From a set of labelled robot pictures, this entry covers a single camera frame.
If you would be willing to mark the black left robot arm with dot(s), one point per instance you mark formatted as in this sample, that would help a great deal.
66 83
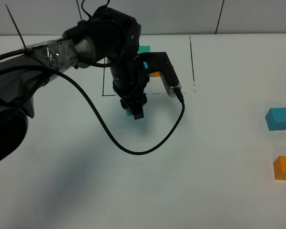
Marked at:
108 38

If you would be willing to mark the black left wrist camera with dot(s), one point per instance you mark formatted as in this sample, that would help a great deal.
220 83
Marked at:
159 62

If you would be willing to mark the orange template block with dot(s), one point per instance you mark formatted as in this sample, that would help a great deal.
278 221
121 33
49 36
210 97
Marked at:
155 74

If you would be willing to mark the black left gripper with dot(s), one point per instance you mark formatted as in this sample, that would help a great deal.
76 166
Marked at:
129 83

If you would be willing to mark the green template block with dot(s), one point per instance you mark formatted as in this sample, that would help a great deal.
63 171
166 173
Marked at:
143 49

